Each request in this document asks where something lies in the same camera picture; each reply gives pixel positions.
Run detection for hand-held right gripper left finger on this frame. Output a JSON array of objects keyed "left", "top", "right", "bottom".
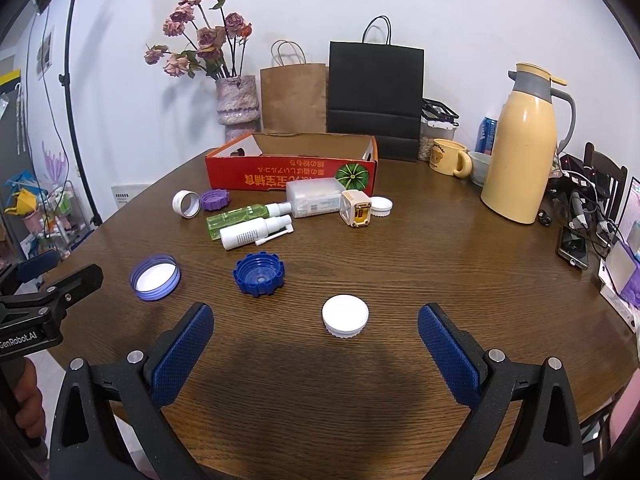
[{"left": 48, "top": 302, "right": 216, "bottom": 480}]

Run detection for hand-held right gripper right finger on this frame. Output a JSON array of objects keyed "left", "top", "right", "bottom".
[{"left": 417, "top": 302, "right": 585, "bottom": 480}]

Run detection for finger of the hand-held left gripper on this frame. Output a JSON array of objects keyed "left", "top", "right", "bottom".
[
  {"left": 30, "top": 263, "right": 104, "bottom": 321},
  {"left": 0, "top": 249, "right": 61, "bottom": 297}
]

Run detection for lavender jar lid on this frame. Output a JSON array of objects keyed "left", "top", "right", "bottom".
[{"left": 129, "top": 254, "right": 181, "bottom": 302}]

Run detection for blue notched jar lid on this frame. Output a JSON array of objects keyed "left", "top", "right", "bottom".
[{"left": 232, "top": 253, "right": 286, "bottom": 297}]

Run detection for white spray bottle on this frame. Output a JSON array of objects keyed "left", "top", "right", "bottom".
[{"left": 220, "top": 215, "right": 296, "bottom": 251}]

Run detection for green spray bottle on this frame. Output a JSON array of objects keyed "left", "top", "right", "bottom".
[{"left": 206, "top": 201, "right": 294, "bottom": 242}]

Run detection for purple notched jar lid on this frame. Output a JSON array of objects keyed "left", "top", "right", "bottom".
[{"left": 200, "top": 189, "right": 230, "bottom": 212}]

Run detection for beige cube toy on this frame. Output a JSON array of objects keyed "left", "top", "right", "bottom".
[{"left": 339, "top": 189, "right": 373, "bottom": 229}]

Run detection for translucent plastic container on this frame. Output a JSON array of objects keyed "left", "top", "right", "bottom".
[{"left": 285, "top": 177, "right": 347, "bottom": 219}]

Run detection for red cardboard box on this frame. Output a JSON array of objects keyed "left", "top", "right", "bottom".
[{"left": 204, "top": 132, "right": 379, "bottom": 196}]

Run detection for person's left hand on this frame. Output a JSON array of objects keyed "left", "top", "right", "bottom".
[{"left": 12, "top": 359, "right": 47, "bottom": 442}]

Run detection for rack of colourful toys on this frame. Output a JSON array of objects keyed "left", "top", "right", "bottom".
[{"left": 0, "top": 170, "right": 96, "bottom": 261}]

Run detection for black light stand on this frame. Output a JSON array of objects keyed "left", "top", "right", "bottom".
[{"left": 35, "top": 0, "right": 104, "bottom": 228}]

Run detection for pale grey cup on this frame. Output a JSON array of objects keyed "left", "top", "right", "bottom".
[{"left": 467, "top": 151, "right": 493, "bottom": 187}]

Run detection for yellow bear mug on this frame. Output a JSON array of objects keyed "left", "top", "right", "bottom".
[{"left": 429, "top": 138, "right": 473, "bottom": 179}]

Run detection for purple and white box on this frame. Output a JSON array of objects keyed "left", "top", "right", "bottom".
[{"left": 597, "top": 240, "right": 640, "bottom": 333}]

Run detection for yellow thermos jug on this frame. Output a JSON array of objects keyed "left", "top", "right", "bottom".
[{"left": 480, "top": 62, "right": 577, "bottom": 225}]

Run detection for blue drink can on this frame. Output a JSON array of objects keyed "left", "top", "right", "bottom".
[{"left": 475, "top": 116, "right": 499, "bottom": 156}]

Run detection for clear food container black lid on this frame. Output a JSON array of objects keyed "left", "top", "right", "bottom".
[{"left": 419, "top": 97, "right": 460, "bottom": 162}]

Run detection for pink textured vase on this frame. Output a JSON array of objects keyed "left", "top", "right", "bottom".
[{"left": 215, "top": 75, "right": 262, "bottom": 143}]

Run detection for dark wooden chair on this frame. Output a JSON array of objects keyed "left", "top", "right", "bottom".
[{"left": 582, "top": 142, "right": 628, "bottom": 221}]

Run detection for black paper bag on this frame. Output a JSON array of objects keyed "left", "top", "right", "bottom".
[{"left": 327, "top": 15, "right": 426, "bottom": 162}]

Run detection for dried pink flowers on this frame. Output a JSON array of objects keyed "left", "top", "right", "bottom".
[{"left": 144, "top": 0, "right": 253, "bottom": 81}]

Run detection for brown paper bag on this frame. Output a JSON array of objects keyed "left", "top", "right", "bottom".
[{"left": 259, "top": 40, "right": 329, "bottom": 134}]

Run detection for white tape ring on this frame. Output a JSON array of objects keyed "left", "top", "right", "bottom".
[{"left": 172, "top": 190, "right": 202, "bottom": 219}]

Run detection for wall poster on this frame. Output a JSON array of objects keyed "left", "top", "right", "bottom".
[{"left": 36, "top": 25, "right": 55, "bottom": 81}]

